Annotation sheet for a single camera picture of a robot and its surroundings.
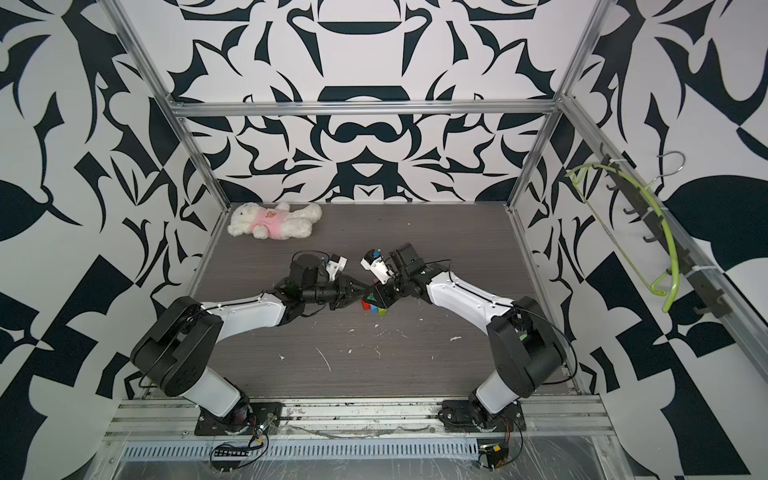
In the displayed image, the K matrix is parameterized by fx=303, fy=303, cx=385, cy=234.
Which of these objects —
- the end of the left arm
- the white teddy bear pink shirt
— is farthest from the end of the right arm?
the white teddy bear pink shirt

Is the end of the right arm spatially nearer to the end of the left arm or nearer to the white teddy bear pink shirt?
the end of the left arm

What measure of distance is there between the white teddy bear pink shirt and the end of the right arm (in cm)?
31

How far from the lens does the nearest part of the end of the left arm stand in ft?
2.30

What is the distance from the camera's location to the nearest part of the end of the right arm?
0.65m

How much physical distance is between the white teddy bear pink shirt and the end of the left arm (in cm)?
30

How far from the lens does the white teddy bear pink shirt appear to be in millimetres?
1015
